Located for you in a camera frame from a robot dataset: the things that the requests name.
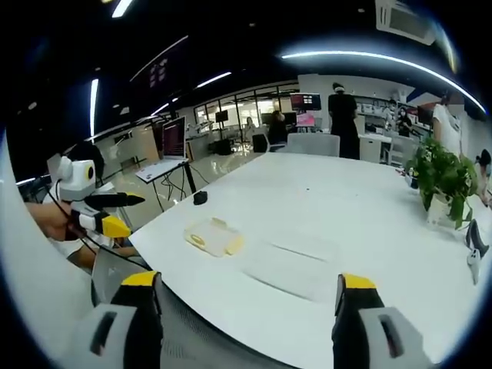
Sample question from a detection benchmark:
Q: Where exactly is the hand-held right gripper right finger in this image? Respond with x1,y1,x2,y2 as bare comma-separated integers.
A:
331,272,434,369

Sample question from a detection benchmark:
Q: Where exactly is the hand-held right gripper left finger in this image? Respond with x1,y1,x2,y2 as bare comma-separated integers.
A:
71,270,164,369

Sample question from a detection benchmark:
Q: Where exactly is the ceiling light strip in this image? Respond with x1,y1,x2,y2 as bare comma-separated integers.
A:
194,70,234,90
110,0,132,18
89,78,101,136
279,48,484,115

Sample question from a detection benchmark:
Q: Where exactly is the black laptop stand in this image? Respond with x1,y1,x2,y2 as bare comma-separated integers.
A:
152,160,198,213

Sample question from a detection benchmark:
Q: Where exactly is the open laptop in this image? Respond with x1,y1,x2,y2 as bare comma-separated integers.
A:
135,116,190,182

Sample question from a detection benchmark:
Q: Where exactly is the clear plastic sheet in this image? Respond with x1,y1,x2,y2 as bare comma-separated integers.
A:
244,237,342,301

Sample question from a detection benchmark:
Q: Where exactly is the clear plastic container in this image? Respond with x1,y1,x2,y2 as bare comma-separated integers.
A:
183,216,246,259

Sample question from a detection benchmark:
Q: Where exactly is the black and white device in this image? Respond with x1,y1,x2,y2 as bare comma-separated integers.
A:
464,218,491,288

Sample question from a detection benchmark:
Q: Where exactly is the green potted plant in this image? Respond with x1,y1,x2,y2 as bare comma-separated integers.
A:
406,137,480,231

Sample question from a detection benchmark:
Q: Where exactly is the grey office chair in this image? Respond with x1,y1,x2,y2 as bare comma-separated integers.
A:
286,132,341,158

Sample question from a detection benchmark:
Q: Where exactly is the dark computer monitor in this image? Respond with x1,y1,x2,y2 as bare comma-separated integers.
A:
289,92,322,113

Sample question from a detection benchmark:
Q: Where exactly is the ceiling air conditioner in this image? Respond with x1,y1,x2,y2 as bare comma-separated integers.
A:
374,0,438,44

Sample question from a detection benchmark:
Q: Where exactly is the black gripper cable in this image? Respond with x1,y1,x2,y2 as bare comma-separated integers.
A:
48,190,151,271

